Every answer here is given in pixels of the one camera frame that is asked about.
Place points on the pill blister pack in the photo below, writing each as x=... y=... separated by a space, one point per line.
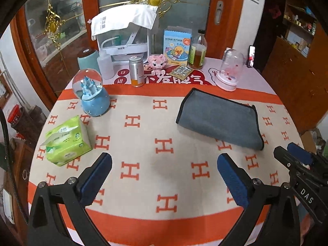
x=182 y=72

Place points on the teal cup with brown lid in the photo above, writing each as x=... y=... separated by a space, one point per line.
x=87 y=61

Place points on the white cloth cover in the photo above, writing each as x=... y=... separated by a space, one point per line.
x=123 y=16

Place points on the wooden cabinet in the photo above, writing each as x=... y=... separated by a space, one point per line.
x=297 y=87

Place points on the pink brick toy pig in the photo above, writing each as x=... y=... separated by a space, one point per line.
x=156 y=62

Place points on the red-lidded jar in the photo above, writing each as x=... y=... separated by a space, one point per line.
x=16 y=115

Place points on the blue castle snow globe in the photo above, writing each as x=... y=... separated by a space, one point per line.
x=93 y=100

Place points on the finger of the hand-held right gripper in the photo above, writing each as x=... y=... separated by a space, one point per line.
x=283 y=156
x=300 y=154

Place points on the white squeeze bottle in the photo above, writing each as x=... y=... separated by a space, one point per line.
x=105 y=66

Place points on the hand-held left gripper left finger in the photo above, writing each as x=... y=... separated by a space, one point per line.
x=95 y=178

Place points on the orange and beige patterned blanket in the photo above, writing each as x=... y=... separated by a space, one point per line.
x=153 y=123

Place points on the grey towel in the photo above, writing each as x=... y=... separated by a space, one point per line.
x=220 y=117

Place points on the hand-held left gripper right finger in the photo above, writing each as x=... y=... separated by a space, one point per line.
x=233 y=178

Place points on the white and red printed tablecloth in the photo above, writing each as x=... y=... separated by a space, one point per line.
x=256 y=82

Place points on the silver and orange can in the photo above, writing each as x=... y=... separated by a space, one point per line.
x=136 y=73

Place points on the wall shelf with small goods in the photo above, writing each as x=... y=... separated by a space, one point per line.
x=299 y=23

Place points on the green tissue pack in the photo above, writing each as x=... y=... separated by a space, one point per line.
x=69 y=143

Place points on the blue box with duck print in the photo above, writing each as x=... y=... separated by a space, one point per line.
x=177 y=47

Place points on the pink glass dome ornament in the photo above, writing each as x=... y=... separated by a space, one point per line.
x=230 y=69

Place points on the glass bottle with amber liquid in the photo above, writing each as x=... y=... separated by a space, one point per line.
x=197 y=56

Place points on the white countertop appliance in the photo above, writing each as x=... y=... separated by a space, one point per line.
x=133 y=50

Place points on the smartphone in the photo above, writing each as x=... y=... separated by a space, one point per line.
x=251 y=56

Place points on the wooden framed glass door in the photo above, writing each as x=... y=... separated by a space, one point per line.
x=33 y=64
x=225 y=35

